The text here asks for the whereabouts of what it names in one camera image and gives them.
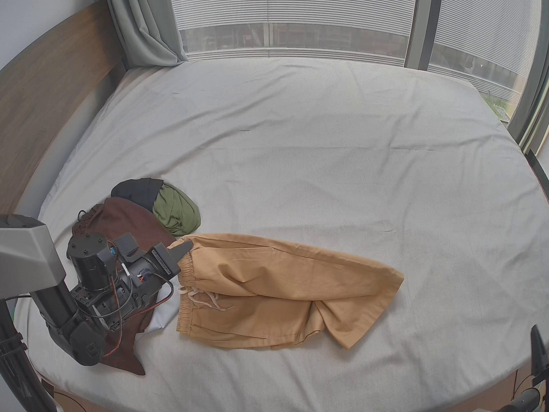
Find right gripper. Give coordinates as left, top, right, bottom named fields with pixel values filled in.
left=510, top=324, right=549, bottom=412

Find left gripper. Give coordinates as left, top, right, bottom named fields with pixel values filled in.
left=122, top=239, right=194, bottom=304

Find tan shorts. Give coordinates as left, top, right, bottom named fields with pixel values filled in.
left=175, top=232, right=406, bottom=351

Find bed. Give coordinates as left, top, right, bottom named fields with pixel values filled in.
left=0, top=0, right=549, bottom=412

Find green garment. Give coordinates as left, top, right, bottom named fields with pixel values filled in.
left=152, top=182, right=202, bottom=237

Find brown garment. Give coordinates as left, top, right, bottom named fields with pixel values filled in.
left=72, top=198, right=178, bottom=377

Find white garment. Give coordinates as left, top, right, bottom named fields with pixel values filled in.
left=148, top=290, right=181, bottom=331

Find black garment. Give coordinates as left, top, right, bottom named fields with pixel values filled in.
left=111, top=178, right=166, bottom=213

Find grey-green curtain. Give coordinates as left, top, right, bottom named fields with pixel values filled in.
left=103, top=0, right=190, bottom=67

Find window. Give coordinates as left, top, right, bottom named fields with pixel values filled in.
left=165, top=0, right=549, bottom=154

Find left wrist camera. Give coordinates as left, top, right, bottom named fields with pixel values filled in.
left=115, top=233, right=151, bottom=265

